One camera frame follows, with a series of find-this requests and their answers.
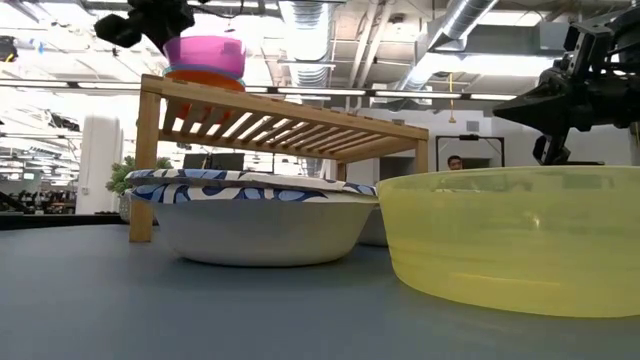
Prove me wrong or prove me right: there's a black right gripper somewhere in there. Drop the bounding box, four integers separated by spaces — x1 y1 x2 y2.
492 7 640 167

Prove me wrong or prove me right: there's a hanging yellow cord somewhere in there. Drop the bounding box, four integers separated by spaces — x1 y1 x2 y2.
447 72 457 125

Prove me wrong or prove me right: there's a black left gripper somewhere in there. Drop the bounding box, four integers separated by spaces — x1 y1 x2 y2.
93 0 211 54

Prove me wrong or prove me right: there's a large green potted plant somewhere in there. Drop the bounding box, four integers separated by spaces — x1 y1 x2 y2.
105 155 174 224

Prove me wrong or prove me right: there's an orange plastic bowl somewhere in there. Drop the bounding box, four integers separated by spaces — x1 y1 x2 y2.
164 69 246 121

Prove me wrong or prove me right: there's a purple plastic bowl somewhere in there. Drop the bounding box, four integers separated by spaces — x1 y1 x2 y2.
162 35 247 80

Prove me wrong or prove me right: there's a wooden slatted shelf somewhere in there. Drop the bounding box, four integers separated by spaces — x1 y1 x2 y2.
128 73 430 244

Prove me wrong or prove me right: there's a translucent yellow plastic bowl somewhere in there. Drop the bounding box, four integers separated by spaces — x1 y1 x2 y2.
376 165 640 320

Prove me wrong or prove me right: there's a dark computer monitor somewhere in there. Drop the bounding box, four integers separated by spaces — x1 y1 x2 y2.
182 152 246 172

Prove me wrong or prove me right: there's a blue patterned paper bowl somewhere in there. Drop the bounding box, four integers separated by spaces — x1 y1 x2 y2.
130 182 380 267

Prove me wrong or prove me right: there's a black rectangular frame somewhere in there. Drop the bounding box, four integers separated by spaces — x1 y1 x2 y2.
434 133 506 172

